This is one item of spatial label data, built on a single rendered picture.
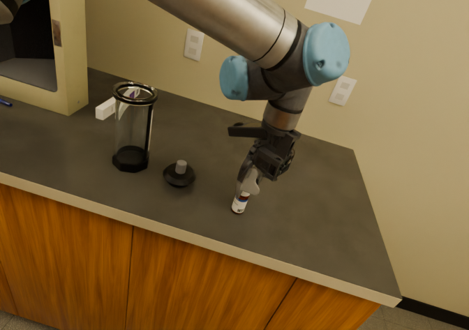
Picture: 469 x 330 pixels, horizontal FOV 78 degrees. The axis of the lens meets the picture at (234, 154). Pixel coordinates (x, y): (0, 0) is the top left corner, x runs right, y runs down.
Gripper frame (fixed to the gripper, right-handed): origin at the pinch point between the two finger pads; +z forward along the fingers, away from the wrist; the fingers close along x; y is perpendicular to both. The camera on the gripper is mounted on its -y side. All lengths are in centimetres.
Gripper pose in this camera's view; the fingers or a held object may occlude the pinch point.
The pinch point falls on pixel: (246, 185)
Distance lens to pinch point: 75.2
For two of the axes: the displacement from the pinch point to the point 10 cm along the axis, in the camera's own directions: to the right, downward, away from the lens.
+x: 6.2, -3.1, 7.2
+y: 7.5, 5.1, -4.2
